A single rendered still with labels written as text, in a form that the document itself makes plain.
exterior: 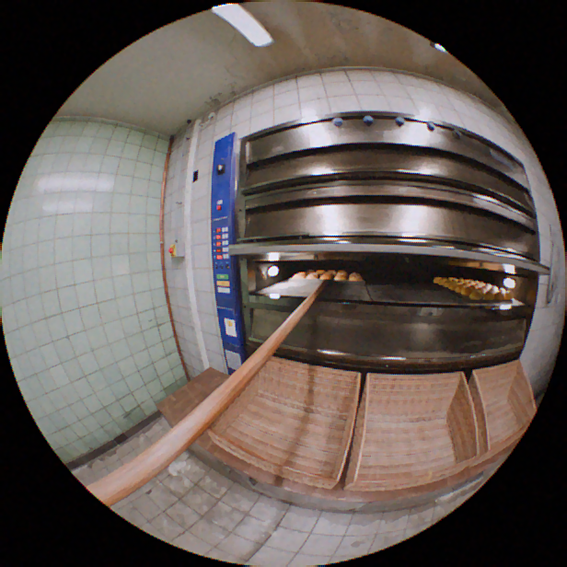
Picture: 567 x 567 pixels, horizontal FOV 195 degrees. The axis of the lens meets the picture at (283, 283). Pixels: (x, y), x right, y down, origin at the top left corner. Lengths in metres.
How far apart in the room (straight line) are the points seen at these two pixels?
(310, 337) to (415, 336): 0.50
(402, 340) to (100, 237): 1.85
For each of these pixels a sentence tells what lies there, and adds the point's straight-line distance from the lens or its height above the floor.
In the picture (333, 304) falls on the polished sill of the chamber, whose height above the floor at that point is 1.17.
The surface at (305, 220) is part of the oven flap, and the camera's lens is 0.74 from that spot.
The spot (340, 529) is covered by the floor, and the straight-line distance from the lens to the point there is 1.42.
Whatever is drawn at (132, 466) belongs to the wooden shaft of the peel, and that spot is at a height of 1.20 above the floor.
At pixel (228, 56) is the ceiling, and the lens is 1.34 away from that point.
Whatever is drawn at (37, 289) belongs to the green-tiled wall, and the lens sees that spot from 1.46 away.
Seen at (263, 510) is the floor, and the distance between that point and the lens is 1.40.
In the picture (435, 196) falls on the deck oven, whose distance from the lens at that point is 0.84.
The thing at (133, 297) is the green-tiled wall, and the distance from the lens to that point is 1.48.
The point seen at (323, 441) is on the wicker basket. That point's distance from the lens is 0.90.
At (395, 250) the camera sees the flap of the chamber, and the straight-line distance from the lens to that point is 0.57.
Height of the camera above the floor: 1.39
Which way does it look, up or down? 10 degrees down
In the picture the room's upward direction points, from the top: 2 degrees counter-clockwise
